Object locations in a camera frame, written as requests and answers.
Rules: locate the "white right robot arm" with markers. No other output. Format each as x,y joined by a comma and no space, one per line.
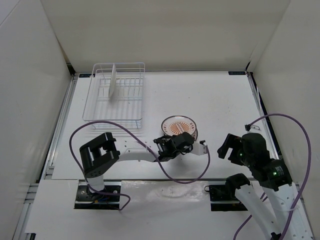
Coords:
285,221

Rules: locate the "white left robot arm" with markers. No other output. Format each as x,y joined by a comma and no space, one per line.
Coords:
101,153

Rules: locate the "white plate orange sun pattern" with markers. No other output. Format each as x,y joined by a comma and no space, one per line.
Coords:
195,135

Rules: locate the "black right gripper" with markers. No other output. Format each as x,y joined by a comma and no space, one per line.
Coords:
232,141

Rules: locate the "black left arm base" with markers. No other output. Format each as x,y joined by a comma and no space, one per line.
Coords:
87,200

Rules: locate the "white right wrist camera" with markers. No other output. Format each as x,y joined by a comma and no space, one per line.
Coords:
252,127

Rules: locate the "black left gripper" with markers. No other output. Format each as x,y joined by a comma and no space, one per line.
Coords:
188,149

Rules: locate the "white wire dish rack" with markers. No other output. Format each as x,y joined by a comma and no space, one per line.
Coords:
126,105

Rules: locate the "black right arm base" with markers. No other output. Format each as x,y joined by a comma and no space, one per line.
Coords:
222,201

